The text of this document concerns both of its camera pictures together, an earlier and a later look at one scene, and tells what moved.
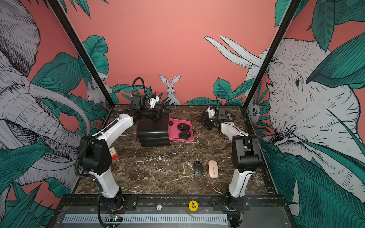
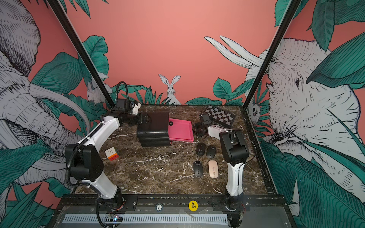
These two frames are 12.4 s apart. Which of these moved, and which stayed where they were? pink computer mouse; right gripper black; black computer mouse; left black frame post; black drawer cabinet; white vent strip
Moved: right gripper black
Stayed: black drawer cabinet; left black frame post; white vent strip; black computer mouse; pink computer mouse
